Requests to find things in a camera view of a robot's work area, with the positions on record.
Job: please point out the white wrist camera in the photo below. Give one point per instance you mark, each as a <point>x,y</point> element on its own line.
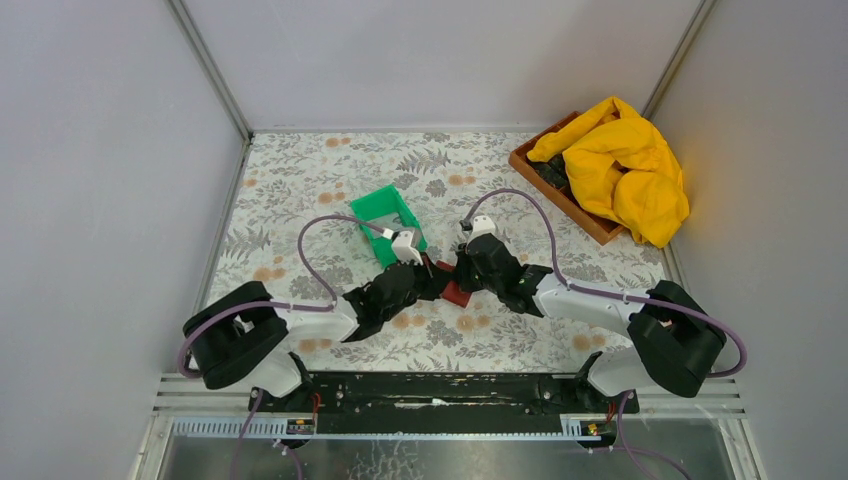
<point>478,226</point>
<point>405,244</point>

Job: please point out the red leather card holder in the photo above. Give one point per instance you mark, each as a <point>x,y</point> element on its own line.
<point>457,291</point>

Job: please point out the green plastic bin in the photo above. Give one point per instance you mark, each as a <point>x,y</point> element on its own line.
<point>385,207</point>

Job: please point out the yellow cloth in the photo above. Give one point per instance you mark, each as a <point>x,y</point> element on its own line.
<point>620,168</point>

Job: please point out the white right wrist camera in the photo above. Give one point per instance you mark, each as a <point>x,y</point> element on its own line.
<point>478,226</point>

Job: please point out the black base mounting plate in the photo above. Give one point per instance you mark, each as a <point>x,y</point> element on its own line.
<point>441,403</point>

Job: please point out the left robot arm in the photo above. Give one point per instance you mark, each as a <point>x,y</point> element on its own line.
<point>248,337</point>

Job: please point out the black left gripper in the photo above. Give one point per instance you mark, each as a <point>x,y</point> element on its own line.
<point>432,278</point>

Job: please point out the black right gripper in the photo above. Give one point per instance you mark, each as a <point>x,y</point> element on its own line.
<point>461,270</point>

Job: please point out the floral patterned table mat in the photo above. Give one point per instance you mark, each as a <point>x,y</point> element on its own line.
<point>290,229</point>

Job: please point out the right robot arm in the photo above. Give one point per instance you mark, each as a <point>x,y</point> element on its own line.
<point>672,344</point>

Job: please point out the brown wooden tray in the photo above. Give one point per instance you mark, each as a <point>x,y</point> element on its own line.
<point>559,192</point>

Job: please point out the dark items in tray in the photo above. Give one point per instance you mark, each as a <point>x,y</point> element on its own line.
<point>553,171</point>

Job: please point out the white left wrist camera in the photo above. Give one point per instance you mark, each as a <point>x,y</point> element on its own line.
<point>405,244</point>

